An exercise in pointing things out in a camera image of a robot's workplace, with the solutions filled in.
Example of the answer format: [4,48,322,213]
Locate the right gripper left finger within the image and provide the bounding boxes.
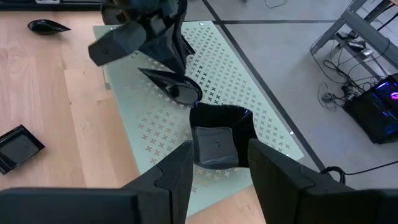
[0,139,195,224]

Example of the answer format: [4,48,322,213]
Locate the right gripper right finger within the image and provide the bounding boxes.
[248,138,398,224]

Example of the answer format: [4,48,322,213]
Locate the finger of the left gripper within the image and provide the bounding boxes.
[178,0,196,58]
[139,18,187,75]

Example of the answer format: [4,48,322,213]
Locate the black teardrop plate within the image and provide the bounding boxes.
[138,67,203,106]
[27,19,72,35]

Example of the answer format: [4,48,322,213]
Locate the black wavy square plate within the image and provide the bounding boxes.
[189,101,259,170]

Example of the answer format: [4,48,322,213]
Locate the small black square plate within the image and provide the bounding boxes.
[0,124,46,175]

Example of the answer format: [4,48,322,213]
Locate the green perforated metal shelf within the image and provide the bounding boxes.
[93,21,305,218]

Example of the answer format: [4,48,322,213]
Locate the black computer tower RGB lights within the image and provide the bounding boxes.
[341,73,398,145]

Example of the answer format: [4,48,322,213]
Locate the black power strip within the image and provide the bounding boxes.
[335,30,375,57]

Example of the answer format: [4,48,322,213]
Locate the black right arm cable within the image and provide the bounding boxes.
[319,160,398,185]

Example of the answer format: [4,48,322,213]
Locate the tangled black floor cables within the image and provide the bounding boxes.
[310,37,391,111]

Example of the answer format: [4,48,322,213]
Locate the black aluminium table frame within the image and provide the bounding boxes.
[0,0,103,12]

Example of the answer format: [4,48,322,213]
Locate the grey desk frame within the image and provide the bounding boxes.
[310,0,398,70]

